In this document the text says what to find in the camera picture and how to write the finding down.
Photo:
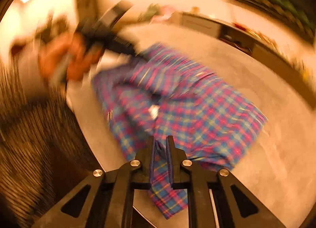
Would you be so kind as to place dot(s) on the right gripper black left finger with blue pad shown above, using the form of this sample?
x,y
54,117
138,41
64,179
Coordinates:
x,y
104,199

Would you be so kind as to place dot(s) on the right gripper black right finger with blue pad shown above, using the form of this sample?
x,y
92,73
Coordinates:
x,y
215,199

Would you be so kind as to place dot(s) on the blue pink plaid shirt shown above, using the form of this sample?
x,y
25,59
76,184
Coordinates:
x,y
167,94

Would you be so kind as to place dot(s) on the person's left hand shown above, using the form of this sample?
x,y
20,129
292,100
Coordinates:
x,y
73,45

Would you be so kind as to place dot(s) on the green plastic child chair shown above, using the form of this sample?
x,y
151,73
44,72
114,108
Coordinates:
x,y
151,11

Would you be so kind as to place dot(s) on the pink plastic child chair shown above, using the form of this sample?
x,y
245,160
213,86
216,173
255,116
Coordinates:
x,y
167,14

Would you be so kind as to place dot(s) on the patterned dark knit garment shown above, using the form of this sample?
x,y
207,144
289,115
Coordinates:
x,y
34,126

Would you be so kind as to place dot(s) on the long grey wall sideboard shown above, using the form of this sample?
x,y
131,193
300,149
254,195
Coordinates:
x,y
254,48

